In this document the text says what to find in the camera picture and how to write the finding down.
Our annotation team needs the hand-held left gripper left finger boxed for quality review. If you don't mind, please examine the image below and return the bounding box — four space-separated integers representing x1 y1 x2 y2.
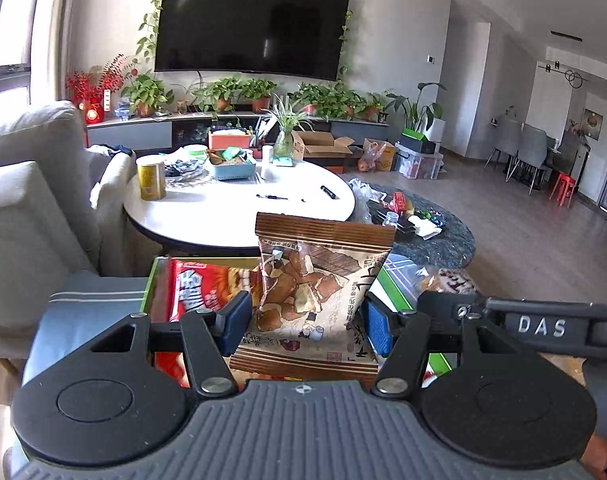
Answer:
86 290 254 397

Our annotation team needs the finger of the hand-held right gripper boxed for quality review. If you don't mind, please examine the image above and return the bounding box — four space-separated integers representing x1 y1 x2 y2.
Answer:
416 290 489 322

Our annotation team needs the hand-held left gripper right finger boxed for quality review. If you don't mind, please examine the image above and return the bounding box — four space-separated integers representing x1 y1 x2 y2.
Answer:
366 300 530 397

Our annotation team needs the red cracker snack packet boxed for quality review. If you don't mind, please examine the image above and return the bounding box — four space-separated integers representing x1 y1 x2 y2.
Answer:
156 257 265 392

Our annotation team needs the brown snack packet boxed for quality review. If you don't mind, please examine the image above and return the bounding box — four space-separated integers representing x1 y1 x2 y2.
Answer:
228 211 397 382

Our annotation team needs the green cardboard box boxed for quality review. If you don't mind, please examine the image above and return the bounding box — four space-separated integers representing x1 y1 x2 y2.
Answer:
139 255 457 395

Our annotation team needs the tan snack packet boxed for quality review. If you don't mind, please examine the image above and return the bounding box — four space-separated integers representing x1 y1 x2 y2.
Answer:
417 267 480 297

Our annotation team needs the dark round marble table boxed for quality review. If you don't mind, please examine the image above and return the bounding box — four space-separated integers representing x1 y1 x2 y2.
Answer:
352 182 477 272

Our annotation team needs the round white table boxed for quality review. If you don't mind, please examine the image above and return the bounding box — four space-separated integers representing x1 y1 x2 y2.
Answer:
123 156 357 255

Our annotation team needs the clear plastic bag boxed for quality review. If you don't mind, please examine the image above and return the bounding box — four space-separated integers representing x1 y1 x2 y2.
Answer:
348 177 385 224

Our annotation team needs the clear storage bin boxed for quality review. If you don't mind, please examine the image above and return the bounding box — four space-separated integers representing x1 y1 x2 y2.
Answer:
396 142 444 181

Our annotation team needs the red stool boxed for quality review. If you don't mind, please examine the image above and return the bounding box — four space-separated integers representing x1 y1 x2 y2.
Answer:
549 172 580 208

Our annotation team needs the light blue tray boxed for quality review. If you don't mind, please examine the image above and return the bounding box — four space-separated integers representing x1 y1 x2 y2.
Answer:
206 152 258 183

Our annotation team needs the orange plastic bag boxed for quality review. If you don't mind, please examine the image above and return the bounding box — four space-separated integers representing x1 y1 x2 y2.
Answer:
359 139 397 174

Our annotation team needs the green black box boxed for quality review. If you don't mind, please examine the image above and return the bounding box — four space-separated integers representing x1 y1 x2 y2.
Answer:
400 128 440 155

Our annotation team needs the gold can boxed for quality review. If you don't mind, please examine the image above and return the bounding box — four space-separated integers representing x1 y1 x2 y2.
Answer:
136 155 168 201

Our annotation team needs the grey dining chair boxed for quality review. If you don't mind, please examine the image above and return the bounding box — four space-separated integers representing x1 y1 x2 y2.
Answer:
514 124 550 195
485 116 525 182

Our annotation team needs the dark dining table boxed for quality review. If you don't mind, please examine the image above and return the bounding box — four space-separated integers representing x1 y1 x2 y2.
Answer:
546 135 593 182

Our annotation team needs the orange box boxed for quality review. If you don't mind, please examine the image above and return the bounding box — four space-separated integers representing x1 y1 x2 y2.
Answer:
208 130 252 151

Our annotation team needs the open cardboard box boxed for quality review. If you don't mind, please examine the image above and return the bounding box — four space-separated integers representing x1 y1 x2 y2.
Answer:
292 130 355 163

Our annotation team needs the large leaf plant white pot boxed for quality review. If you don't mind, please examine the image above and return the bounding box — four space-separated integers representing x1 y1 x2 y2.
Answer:
386 81 447 144

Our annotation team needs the green plant in glass vase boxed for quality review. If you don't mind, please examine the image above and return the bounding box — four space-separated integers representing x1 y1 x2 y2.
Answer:
262 95 315 159

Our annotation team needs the potted green plant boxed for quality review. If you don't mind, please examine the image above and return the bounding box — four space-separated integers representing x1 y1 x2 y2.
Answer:
333 87 367 119
363 91 390 122
192 76 242 114
287 82 335 117
238 77 279 114
120 74 175 119

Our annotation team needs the tv cabinet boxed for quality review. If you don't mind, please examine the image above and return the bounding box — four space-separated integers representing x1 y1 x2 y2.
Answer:
86 109 390 155

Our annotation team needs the grey sofa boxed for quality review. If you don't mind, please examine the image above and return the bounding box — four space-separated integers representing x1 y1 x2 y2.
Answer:
0 100 150 361

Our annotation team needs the black television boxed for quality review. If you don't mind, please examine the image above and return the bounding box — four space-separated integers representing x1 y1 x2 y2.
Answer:
154 0 352 82

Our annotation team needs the green vine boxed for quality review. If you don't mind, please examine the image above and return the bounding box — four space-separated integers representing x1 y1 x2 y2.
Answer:
134 0 355 82

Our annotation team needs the window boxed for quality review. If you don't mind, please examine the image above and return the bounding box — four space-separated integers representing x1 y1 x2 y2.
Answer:
0 0 40 117

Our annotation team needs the wall picture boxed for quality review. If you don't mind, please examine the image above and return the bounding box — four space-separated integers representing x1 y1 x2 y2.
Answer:
583 109 605 141

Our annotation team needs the black wall rail lamp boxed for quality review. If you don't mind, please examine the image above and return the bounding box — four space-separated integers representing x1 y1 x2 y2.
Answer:
537 59 590 89

